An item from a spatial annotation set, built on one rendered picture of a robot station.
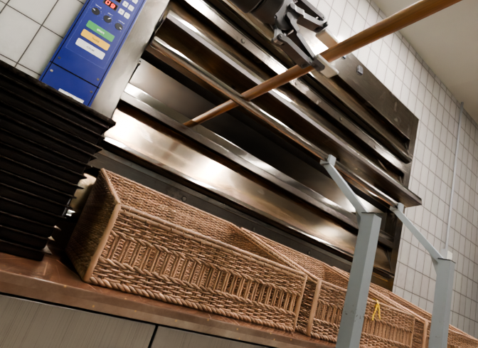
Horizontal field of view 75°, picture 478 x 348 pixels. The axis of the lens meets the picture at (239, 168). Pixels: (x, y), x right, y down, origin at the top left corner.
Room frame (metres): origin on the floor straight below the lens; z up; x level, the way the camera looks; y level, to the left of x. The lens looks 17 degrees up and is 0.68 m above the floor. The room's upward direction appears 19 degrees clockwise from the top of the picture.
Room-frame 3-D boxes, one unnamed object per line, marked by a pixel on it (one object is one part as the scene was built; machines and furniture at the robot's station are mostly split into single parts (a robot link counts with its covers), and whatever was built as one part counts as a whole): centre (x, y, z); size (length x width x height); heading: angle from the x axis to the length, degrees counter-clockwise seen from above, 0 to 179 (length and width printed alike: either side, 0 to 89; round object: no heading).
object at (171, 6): (1.48, -0.30, 1.54); 1.79 x 0.11 x 0.19; 120
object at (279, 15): (0.50, 0.03, 1.19); 0.09 x 0.07 x 0.08; 119
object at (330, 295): (1.25, -0.44, 0.72); 0.56 x 0.49 x 0.28; 120
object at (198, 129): (1.50, -0.28, 1.16); 1.80 x 0.06 x 0.04; 120
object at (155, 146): (1.48, -0.30, 1.02); 1.79 x 0.11 x 0.19; 120
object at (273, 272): (0.95, 0.08, 0.72); 0.56 x 0.49 x 0.28; 120
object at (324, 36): (0.57, -0.10, 1.22); 0.07 x 0.03 x 0.01; 119
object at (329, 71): (0.57, -0.10, 1.15); 0.07 x 0.03 x 0.01; 119
